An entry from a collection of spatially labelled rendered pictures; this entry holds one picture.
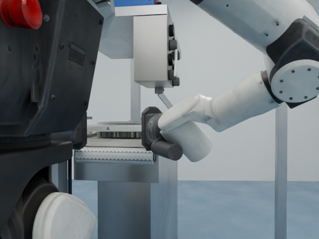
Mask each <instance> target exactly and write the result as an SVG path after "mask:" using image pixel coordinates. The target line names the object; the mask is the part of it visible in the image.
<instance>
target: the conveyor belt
mask: <svg viewBox="0 0 319 239"><path fill-rule="evenodd" d="M75 160H76V162H77V163H104V164H140V165H153V164H154V162H153V152H152V151H146V148H144V147H84V148H82V149H81V150H76V152H75Z"/></svg>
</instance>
